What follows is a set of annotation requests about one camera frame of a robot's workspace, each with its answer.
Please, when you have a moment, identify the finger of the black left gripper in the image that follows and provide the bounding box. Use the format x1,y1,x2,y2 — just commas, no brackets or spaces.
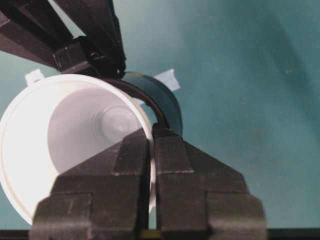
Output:
53,36,120,77
55,0,126,75

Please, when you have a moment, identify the white paper cup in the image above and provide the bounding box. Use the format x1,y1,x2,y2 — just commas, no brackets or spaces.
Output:
0,74,154,224

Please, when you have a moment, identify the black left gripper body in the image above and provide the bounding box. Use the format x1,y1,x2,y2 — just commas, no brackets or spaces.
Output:
0,0,73,68

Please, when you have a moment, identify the blue tape strip by left gripper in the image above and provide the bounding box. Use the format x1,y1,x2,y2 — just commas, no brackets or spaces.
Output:
154,69,181,92

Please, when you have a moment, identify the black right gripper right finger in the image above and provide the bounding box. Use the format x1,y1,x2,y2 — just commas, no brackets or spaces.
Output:
153,123,268,240

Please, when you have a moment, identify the black cup holder mug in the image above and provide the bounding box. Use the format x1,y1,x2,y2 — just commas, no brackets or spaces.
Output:
102,72,183,136

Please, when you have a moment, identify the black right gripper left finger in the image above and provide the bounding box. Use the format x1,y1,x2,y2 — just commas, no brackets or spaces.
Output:
28,129,151,240

